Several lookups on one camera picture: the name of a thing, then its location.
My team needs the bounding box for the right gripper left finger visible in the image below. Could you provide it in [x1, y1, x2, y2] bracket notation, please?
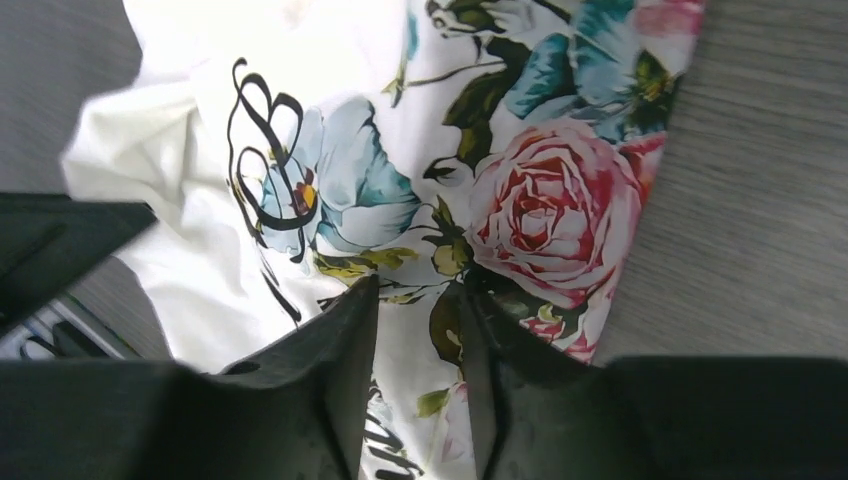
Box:
[1, 276, 378, 479]

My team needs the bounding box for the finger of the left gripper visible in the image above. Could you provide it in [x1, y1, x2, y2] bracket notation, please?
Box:
[1, 192, 156, 332]

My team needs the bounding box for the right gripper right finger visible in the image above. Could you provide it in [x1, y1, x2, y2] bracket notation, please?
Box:
[461, 287, 847, 479]

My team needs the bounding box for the white floral t-shirt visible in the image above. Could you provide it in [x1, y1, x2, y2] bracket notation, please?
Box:
[61, 1, 705, 479]

